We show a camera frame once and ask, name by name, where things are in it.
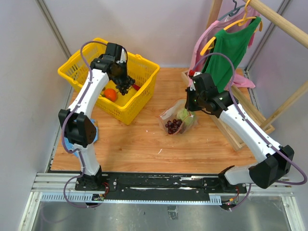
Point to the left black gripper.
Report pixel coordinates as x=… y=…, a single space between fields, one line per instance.
x=125 y=66

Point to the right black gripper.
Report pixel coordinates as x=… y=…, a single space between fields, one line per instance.
x=188 y=105

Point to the black grape bunch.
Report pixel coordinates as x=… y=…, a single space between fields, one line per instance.
x=123 y=84

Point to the green cabbage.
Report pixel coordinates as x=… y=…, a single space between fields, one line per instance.
x=187 y=117

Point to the clear zip top bag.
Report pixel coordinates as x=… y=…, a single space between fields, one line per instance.
x=170 y=114

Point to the purple grape bunch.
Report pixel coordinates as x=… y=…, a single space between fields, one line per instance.
x=173 y=126

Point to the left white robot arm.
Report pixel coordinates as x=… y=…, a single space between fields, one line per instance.
x=75 y=121

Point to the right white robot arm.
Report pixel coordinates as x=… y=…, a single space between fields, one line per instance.
x=271 y=163

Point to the green tank top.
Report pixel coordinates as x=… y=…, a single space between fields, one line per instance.
x=230 y=46

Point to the orange persimmon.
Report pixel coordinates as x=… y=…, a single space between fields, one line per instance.
x=110 y=94

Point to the red chili pepper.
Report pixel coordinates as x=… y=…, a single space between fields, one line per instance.
x=136 y=87

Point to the yellow plastic basket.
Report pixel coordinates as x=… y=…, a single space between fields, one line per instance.
x=122 y=107

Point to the grey clothes hanger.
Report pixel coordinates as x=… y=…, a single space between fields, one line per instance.
x=232 y=12

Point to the wooden clothes rack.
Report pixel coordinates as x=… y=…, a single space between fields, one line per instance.
x=241 y=123

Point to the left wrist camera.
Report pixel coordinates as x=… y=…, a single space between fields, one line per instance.
x=124 y=57

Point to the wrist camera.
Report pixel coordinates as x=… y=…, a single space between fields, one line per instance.
x=124 y=57
x=192 y=82

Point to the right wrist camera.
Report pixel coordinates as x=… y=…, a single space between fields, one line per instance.
x=192 y=82

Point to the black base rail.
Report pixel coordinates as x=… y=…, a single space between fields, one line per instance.
x=157 y=187

